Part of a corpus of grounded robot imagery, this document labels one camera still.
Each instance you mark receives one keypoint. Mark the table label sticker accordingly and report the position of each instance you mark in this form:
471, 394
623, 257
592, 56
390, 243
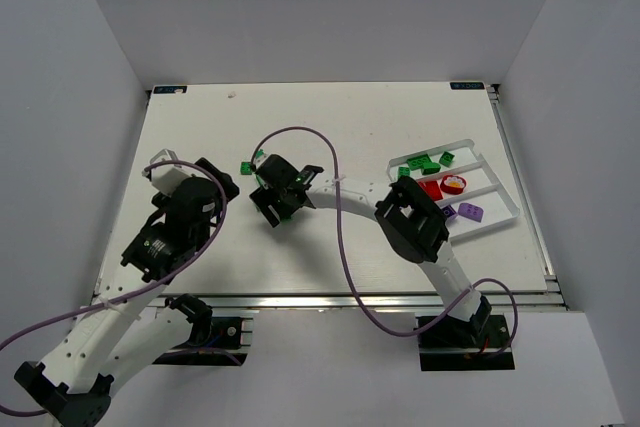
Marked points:
467, 85
169, 89

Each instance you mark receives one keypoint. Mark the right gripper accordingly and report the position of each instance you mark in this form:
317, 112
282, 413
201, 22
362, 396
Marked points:
270, 204

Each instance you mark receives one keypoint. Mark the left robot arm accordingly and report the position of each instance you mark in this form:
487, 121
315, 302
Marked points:
76, 382

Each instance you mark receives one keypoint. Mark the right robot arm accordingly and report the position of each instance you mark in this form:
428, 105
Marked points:
412, 223

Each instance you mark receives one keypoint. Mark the red 2x4 lego brick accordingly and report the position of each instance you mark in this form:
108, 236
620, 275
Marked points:
432, 189

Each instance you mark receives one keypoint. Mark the red flower lego brick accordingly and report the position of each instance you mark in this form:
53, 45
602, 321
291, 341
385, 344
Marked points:
453, 184

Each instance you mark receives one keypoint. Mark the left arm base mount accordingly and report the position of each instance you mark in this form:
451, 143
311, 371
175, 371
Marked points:
215, 340

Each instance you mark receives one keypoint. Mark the purple lego brick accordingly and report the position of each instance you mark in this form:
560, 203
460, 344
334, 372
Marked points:
471, 211

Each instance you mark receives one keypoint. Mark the white sorting tray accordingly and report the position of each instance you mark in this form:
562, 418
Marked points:
484, 188

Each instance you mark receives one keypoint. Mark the green curved lego piece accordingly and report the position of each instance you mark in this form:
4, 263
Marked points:
430, 168

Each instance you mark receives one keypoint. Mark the purple round lego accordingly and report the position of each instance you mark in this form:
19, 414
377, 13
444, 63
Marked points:
449, 211

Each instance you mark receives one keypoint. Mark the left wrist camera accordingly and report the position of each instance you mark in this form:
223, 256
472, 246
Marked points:
166, 178

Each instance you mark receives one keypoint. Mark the small green lego brick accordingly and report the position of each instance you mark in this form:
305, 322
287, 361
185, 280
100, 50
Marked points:
404, 171

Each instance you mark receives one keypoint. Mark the green 2x2 lego brick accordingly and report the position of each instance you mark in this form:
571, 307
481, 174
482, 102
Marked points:
246, 168

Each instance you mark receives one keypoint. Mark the right table label sticker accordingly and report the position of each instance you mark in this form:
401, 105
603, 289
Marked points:
467, 85

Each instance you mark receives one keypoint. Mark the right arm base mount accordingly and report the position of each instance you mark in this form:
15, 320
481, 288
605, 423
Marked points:
443, 350

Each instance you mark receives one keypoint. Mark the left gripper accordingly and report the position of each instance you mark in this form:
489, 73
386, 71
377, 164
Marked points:
215, 175

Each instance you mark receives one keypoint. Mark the green 2x3 lego plate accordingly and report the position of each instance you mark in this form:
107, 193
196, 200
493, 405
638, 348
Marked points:
417, 162

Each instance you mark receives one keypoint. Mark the green 2x2 lego front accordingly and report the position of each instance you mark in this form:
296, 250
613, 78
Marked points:
446, 159

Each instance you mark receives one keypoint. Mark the left table label sticker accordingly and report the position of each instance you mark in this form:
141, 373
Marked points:
169, 89

